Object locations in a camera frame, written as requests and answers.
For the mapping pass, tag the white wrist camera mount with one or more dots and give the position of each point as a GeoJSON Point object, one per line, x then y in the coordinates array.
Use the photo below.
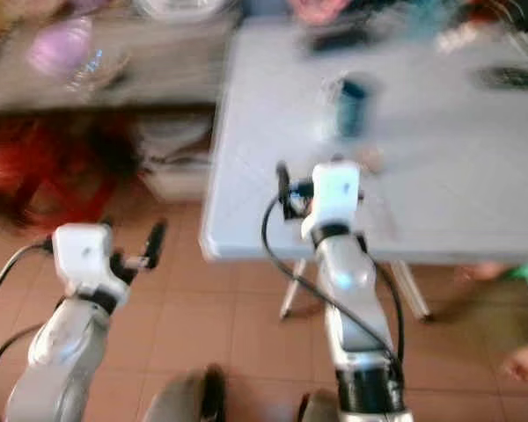
{"type": "Point", "coordinates": [79, 255]}
{"type": "Point", "coordinates": [333, 195]}

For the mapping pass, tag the red plastic bag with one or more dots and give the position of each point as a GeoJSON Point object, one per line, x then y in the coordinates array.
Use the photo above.
{"type": "Point", "coordinates": [35, 171]}

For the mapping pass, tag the person's leg green garment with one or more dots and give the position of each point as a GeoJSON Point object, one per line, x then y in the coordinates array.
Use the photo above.
{"type": "Point", "coordinates": [519, 280]}

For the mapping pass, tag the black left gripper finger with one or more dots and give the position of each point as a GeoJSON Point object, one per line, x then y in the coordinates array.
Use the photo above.
{"type": "Point", "coordinates": [157, 239]}

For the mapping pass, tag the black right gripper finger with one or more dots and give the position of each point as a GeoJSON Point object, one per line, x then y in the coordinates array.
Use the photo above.
{"type": "Point", "coordinates": [283, 181]}

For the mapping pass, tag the purple plastic bag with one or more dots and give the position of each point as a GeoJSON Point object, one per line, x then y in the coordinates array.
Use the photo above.
{"type": "Point", "coordinates": [62, 48]}

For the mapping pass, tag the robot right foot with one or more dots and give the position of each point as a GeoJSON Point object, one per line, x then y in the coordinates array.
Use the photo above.
{"type": "Point", "coordinates": [318, 408]}

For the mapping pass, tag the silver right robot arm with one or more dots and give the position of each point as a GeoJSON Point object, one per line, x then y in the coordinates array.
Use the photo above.
{"type": "Point", "coordinates": [352, 308]}

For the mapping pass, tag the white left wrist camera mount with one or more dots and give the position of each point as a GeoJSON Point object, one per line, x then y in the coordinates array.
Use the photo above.
{"type": "Point", "coordinates": [79, 255]}

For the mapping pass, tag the grey wooden bench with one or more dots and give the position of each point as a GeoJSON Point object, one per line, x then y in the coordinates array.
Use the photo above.
{"type": "Point", "coordinates": [176, 70]}

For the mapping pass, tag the white bowl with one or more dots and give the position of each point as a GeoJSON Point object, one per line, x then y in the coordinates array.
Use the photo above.
{"type": "Point", "coordinates": [183, 7]}

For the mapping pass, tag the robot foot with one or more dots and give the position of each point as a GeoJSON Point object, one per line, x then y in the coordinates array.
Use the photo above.
{"type": "Point", "coordinates": [318, 408]}
{"type": "Point", "coordinates": [189, 400]}

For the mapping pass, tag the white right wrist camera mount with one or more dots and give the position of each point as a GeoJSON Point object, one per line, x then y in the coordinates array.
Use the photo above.
{"type": "Point", "coordinates": [333, 195]}

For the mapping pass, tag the white stacked containers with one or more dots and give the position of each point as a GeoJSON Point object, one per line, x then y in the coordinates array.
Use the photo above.
{"type": "Point", "coordinates": [176, 158]}

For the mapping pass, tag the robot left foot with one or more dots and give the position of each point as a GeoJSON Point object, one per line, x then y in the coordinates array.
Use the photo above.
{"type": "Point", "coordinates": [189, 400]}

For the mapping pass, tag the clear drinking glass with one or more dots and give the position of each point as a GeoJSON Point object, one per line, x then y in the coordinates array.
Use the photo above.
{"type": "Point", "coordinates": [331, 107]}

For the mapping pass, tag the dark blue cup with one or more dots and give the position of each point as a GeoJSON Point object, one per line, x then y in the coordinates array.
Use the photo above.
{"type": "Point", "coordinates": [354, 110]}

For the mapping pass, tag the white folding table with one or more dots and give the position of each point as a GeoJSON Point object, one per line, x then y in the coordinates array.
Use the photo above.
{"type": "Point", "coordinates": [431, 176]}

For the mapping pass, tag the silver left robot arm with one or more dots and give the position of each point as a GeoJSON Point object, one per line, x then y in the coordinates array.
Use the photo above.
{"type": "Point", "coordinates": [62, 352]}

